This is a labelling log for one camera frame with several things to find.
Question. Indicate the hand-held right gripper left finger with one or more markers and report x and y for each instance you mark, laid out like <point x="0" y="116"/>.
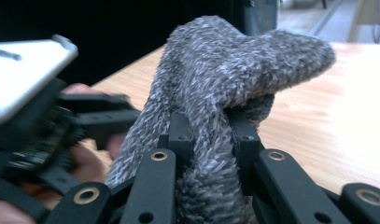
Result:
<point x="180" y="137"/>

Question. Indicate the light wooden furniture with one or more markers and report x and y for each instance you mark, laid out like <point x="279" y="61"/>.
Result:
<point x="369" y="18"/>

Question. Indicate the grey fuzzy cloth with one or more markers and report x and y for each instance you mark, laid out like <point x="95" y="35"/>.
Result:
<point x="215" y="68"/>

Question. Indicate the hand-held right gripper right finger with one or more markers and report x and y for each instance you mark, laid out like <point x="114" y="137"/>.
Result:
<point x="246" y="143"/>

